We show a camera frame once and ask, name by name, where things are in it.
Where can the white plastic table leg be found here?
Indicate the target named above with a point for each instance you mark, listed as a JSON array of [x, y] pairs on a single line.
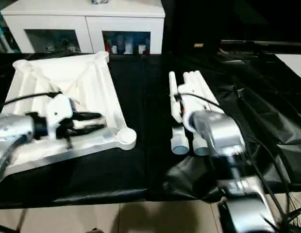
[[187, 78], [201, 77], [193, 77], [179, 138]]

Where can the white plastic table top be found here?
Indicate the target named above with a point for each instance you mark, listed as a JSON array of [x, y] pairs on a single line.
[[75, 72]]

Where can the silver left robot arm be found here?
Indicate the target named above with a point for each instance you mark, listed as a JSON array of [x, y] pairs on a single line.
[[12, 128]]

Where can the black plastic mat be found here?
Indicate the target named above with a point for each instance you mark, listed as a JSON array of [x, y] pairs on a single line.
[[145, 109]]

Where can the yellow label sticker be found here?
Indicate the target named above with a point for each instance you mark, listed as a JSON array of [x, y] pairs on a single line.
[[199, 45]]

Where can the white small bottle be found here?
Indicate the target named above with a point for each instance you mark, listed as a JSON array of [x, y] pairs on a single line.
[[128, 47], [114, 49], [141, 49]]

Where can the black tall cabinet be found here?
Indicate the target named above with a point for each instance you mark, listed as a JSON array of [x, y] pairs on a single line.
[[189, 21]]

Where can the white glass-door cabinet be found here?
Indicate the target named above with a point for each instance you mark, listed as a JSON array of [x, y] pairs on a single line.
[[92, 21]]

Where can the black long bar device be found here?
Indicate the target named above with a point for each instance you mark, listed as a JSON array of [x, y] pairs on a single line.
[[262, 43]]

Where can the teal white pole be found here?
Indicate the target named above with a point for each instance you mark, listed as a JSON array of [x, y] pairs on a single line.
[[5, 36]]

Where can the black white crumpled bundle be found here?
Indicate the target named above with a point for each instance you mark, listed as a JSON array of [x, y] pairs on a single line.
[[98, 2]]

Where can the white flat board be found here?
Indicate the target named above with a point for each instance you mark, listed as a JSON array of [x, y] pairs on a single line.
[[296, 65]]

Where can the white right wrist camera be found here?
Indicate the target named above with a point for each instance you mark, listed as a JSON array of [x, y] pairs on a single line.
[[194, 97]]

